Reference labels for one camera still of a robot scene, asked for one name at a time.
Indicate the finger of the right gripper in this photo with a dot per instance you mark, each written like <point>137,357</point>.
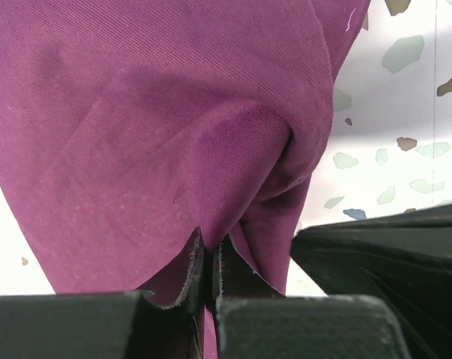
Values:
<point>405,260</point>

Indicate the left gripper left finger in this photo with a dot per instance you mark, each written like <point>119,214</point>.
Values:
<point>160,319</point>

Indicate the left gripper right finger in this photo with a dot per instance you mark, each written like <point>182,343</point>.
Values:
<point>254,320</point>

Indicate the purple cloth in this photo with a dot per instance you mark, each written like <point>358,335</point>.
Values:
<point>126,125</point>

